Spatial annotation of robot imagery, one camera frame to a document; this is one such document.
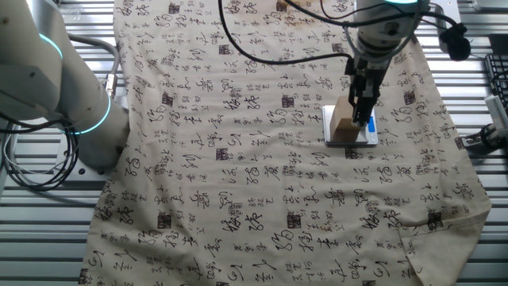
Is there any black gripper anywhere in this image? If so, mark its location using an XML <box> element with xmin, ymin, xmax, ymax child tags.
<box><xmin>344</xmin><ymin>54</ymin><xmax>389</xmax><ymax>128</ymax></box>

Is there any tan wooden block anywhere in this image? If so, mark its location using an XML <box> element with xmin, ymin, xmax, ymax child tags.
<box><xmin>330</xmin><ymin>95</ymin><xmax>363</xmax><ymax>144</ymax></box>

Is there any silver digital pocket scale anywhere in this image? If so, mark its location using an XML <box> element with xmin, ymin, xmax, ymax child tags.
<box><xmin>321</xmin><ymin>104</ymin><xmax>379</xmax><ymax>148</ymax></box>

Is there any beige calligraphy print cloth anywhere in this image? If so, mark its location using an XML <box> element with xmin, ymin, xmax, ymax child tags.
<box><xmin>78</xmin><ymin>0</ymin><xmax>492</xmax><ymax>286</ymax></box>

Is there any black computer keyboard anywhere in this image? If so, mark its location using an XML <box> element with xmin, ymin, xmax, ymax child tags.
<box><xmin>484</xmin><ymin>53</ymin><xmax>508</xmax><ymax>114</ymax></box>

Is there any thick black gripper cable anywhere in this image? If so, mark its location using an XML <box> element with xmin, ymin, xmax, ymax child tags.
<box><xmin>217</xmin><ymin>0</ymin><xmax>356</xmax><ymax>67</ymax></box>

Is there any thin black camera cable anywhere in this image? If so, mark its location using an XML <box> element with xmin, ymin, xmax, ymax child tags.
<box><xmin>283</xmin><ymin>0</ymin><xmax>457</xmax><ymax>31</ymax></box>

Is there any wrist camera on grey bracket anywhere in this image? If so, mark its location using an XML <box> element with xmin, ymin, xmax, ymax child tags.
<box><xmin>428</xmin><ymin>2</ymin><xmax>472</xmax><ymax>62</ymax></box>

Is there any black camera clamp mount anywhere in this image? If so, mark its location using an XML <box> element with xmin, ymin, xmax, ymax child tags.
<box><xmin>462</xmin><ymin>123</ymin><xmax>508</xmax><ymax>154</ymax></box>

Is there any silver exterior camera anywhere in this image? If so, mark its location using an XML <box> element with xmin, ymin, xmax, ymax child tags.
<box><xmin>483</xmin><ymin>94</ymin><xmax>508</xmax><ymax>130</ymax></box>

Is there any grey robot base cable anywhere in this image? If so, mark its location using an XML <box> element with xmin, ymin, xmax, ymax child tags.
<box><xmin>67</xmin><ymin>33</ymin><xmax>121</xmax><ymax>101</ymax></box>

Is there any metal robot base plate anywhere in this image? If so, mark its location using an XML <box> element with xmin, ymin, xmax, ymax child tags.
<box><xmin>53</xmin><ymin>130</ymin><xmax>132</xmax><ymax>180</ymax></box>

